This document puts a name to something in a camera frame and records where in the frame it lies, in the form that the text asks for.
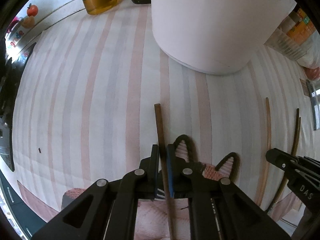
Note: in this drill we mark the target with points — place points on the cream utensil holder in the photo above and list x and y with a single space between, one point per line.
215 36

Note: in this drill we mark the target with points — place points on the blue cabinet drawers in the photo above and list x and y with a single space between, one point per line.
20 216

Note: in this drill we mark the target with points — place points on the blue smartphone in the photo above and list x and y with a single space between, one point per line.
313 88

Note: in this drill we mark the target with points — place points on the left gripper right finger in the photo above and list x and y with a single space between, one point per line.
186 183

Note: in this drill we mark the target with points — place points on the brown card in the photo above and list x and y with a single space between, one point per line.
305 88

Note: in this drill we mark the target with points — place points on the striped cat table mat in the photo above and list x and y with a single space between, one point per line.
85 107

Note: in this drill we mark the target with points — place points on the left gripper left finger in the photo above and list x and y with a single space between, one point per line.
122 196

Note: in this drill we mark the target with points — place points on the clear plastic bag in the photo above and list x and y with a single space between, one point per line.
310 61

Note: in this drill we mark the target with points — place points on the black chopstick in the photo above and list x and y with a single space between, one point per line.
296 134
163 159

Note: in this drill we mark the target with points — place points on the black induction cooktop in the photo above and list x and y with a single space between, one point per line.
11 74

